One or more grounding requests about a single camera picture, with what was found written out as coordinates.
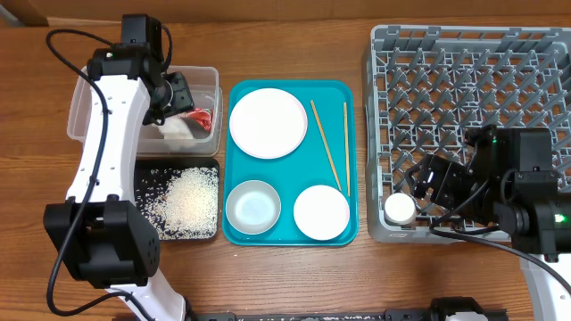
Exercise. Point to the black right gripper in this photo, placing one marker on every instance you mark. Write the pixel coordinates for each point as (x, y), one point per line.
(449, 172)

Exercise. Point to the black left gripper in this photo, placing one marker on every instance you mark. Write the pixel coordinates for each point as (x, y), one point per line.
(185, 100)

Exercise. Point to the red snack wrapper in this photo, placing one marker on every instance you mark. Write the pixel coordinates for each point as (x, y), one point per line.
(203, 117)

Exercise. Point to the white tissue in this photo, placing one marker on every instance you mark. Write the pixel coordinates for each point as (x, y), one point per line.
(178, 127)

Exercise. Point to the white paper cup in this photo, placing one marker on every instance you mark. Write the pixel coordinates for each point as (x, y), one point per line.
(400, 209)

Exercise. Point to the pile of rice grains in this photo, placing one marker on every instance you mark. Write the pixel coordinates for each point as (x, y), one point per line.
(187, 205)

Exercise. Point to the grey bowl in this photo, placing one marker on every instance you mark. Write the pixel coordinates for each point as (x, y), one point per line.
(253, 207)

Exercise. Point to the small white plate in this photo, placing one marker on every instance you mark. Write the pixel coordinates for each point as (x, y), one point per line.
(321, 212)

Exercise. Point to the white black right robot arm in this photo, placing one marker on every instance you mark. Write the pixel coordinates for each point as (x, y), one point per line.
(507, 197)

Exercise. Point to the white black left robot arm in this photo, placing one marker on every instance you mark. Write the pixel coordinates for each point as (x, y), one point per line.
(100, 235)

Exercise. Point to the black waste tray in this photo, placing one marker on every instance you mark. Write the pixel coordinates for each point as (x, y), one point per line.
(178, 169)

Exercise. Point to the clear plastic bin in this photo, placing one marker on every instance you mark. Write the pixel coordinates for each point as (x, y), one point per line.
(207, 95)

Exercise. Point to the large white plate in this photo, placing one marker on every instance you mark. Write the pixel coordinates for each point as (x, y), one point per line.
(268, 123)

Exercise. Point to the grey dish rack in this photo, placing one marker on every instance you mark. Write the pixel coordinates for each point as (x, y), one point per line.
(424, 86)

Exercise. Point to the teal plastic tray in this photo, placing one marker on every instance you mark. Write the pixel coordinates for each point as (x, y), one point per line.
(306, 166)

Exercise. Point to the wooden chopstick right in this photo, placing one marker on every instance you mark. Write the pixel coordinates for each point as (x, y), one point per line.
(347, 148)

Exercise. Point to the wooden chopstick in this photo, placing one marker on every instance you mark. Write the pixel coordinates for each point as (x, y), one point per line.
(347, 148)
(325, 144)

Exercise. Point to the wooden chopstick left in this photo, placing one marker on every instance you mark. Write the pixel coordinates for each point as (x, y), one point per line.
(325, 144)

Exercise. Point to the black table clamp mount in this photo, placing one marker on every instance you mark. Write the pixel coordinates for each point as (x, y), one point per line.
(448, 309)

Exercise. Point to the black rail at table edge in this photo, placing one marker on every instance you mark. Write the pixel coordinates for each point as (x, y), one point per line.
(231, 316)

